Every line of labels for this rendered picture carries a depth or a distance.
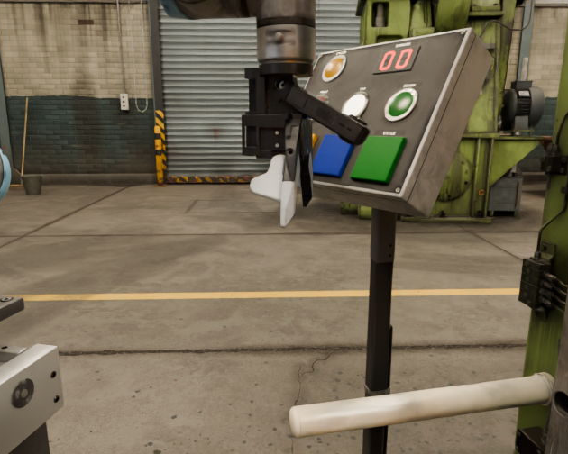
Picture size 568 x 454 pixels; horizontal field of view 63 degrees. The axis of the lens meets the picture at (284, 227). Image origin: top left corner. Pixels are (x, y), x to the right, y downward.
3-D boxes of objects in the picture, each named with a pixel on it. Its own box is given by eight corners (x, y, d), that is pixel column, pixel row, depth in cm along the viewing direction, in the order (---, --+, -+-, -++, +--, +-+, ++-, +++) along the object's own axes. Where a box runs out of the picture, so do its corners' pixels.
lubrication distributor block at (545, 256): (539, 331, 76) (550, 249, 73) (513, 316, 82) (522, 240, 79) (557, 329, 77) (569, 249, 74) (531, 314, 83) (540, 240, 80)
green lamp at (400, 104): (397, 118, 71) (398, 88, 70) (384, 119, 75) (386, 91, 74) (416, 119, 71) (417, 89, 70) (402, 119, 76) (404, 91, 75)
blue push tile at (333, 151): (337, 175, 76) (355, 134, 77) (307, 172, 82) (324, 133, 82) (344, 180, 77) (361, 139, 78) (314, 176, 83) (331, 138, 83)
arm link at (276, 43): (319, 34, 62) (309, 22, 55) (319, 70, 63) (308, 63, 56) (265, 36, 64) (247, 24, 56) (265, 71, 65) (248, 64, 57)
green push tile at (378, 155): (385, 182, 68) (404, 136, 69) (348, 177, 74) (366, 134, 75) (392, 187, 69) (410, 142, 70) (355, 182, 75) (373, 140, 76)
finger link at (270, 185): (247, 225, 59) (258, 162, 62) (293, 228, 57) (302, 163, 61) (240, 214, 56) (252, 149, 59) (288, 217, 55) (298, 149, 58)
